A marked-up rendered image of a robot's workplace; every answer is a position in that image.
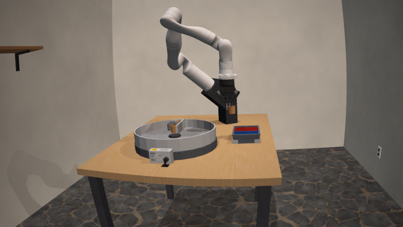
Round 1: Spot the grey round turntable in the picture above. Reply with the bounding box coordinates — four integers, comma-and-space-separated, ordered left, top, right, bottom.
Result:
134, 119, 217, 167

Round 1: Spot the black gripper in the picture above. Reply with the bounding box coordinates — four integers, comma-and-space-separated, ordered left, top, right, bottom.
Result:
216, 79, 240, 111

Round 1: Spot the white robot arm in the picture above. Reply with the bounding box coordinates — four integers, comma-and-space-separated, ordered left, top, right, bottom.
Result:
160, 7, 237, 92

